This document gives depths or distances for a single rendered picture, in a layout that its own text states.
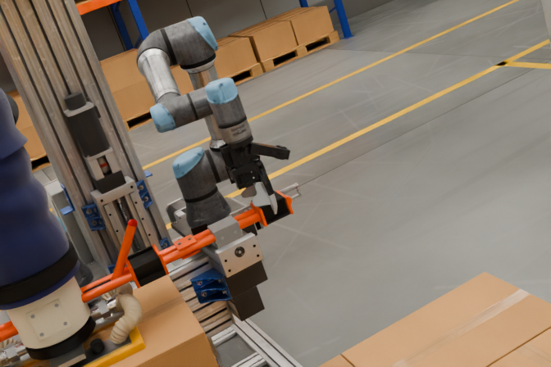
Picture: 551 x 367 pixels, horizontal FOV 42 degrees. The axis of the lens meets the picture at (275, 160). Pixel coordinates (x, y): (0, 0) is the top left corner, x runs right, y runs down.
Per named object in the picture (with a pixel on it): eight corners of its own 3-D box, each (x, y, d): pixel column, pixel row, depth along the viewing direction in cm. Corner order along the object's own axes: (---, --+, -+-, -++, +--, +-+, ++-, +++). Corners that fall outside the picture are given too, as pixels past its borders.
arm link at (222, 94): (229, 74, 182) (235, 78, 174) (243, 114, 185) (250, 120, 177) (200, 84, 181) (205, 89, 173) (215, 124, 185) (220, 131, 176)
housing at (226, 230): (219, 248, 182) (213, 233, 180) (211, 240, 188) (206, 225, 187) (243, 237, 184) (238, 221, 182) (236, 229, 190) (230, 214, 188)
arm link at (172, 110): (122, 35, 219) (148, 110, 180) (157, 23, 220) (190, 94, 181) (135, 68, 226) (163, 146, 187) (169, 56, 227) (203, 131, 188)
